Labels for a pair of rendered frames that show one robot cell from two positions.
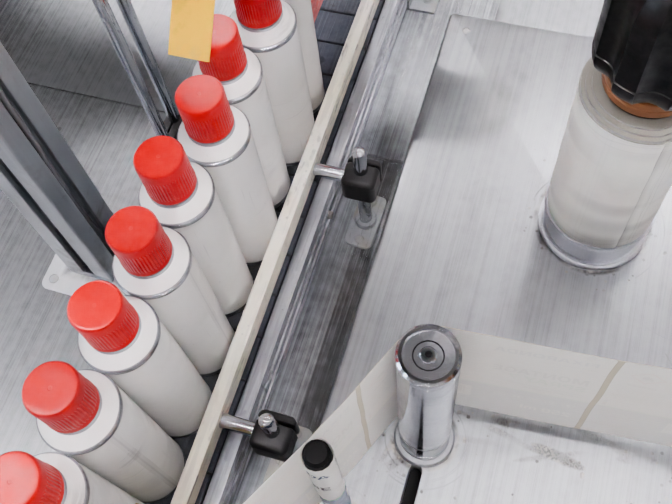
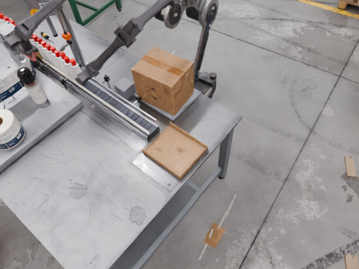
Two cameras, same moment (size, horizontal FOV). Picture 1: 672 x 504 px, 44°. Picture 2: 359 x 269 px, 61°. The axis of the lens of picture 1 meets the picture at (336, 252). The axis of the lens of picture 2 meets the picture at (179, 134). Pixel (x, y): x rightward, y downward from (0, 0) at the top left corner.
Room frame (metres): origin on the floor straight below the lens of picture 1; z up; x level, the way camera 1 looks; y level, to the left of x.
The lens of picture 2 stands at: (1.58, -1.29, 2.40)
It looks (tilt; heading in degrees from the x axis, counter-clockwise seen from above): 55 degrees down; 107
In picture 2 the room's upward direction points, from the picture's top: 5 degrees counter-clockwise
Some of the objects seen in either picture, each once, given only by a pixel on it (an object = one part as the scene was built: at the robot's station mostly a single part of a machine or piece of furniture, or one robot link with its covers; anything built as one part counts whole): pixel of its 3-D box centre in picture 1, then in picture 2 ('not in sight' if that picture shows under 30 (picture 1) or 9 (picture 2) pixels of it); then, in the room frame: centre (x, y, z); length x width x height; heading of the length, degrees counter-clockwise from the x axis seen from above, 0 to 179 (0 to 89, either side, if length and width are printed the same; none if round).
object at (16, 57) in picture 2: not in sight; (15, 43); (-0.06, 0.17, 1.01); 0.14 x 0.13 x 0.26; 154
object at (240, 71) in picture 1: (241, 120); (67, 65); (0.40, 0.05, 0.98); 0.05 x 0.05 x 0.20
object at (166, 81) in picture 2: not in sight; (164, 81); (1.09, 0.03, 0.99); 0.30 x 0.24 x 0.27; 160
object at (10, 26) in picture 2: not in sight; (6, 28); (-0.06, 0.17, 1.14); 0.14 x 0.11 x 0.01; 154
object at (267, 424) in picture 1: (258, 433); (46, 68); (0.18, 0.08, 0.89); 0.06 x 0.03 x 0.12; 64
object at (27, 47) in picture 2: not in sight; (25, 45); (0.35, -0.13, 1.30); 0.10 x 0.07 x 0.07; 156
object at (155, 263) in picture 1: (174, 296); (53, 56); (0.26, 0.12, 0.98); 0.05 x 0.05 x 0.20
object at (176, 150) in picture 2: not in sight; (174, 149); (1.25, -0.37, 0.85); 0.30 x 0.26 x 0.04; 154
